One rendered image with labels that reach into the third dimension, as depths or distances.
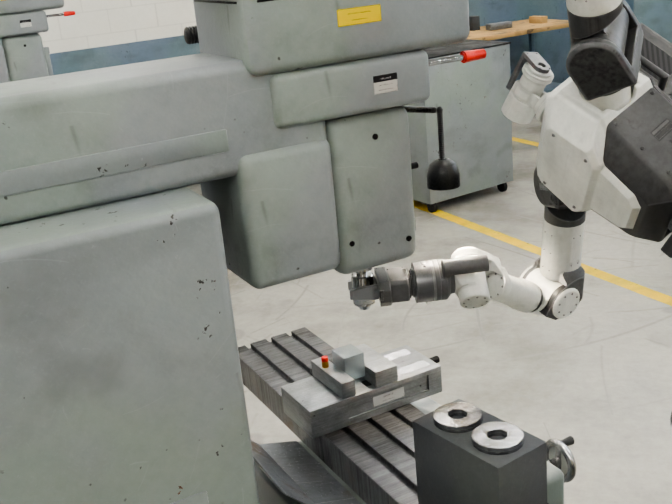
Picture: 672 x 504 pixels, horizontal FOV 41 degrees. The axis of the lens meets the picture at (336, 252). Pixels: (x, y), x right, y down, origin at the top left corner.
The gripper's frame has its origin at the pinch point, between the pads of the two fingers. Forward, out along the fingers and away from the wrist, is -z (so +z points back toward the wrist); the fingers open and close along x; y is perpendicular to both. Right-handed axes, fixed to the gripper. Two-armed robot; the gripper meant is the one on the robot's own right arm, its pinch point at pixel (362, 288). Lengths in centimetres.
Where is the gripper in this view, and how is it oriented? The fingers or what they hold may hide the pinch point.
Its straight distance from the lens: 192.9
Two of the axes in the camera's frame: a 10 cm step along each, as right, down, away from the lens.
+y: 1.0, 9.4, 3.3
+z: 9.9, -1.2, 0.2
